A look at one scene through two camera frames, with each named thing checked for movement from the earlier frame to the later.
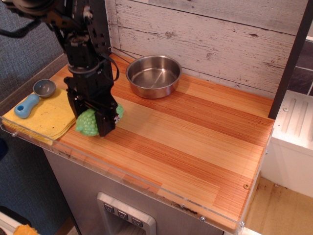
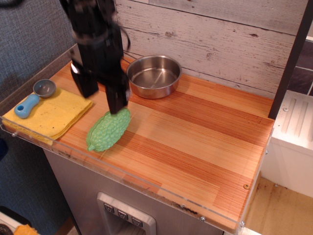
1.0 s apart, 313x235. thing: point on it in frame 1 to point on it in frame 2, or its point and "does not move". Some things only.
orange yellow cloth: x=25 y=229 does not move
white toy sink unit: x=288 y=160 does not move
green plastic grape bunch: x=86 y=123 to x=108 y=130
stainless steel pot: x=153 y=77 does not move
